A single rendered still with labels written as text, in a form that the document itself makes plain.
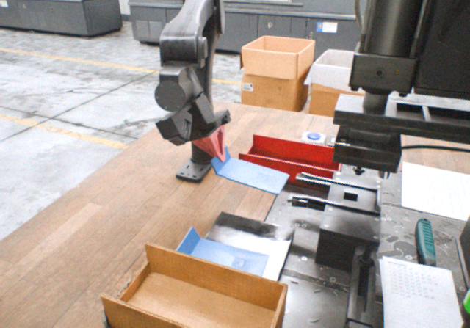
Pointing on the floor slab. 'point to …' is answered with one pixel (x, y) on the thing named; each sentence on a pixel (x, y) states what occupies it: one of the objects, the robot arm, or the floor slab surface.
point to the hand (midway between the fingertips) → (221, 158)
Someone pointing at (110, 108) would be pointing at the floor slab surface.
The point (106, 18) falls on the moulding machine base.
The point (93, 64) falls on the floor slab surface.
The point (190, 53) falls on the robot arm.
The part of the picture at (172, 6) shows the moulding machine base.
